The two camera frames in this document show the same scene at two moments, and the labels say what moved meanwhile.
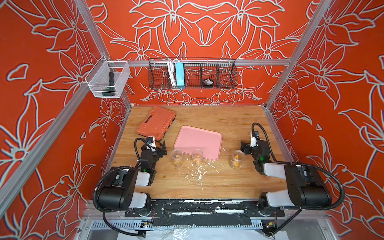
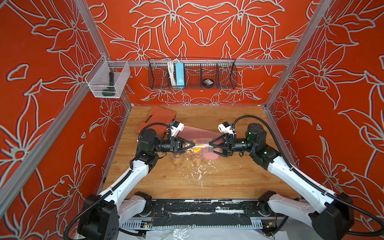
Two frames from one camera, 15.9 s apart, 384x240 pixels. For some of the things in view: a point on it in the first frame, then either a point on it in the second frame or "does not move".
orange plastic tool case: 157,123 does not move
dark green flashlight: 110,90 does not move
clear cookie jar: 238,156 to 201,145
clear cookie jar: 197,156 does not move
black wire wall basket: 193,73 does not move
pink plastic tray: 189,138 does not move
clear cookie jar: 176,156 does not move
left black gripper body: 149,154 to 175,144
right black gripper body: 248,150 to 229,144
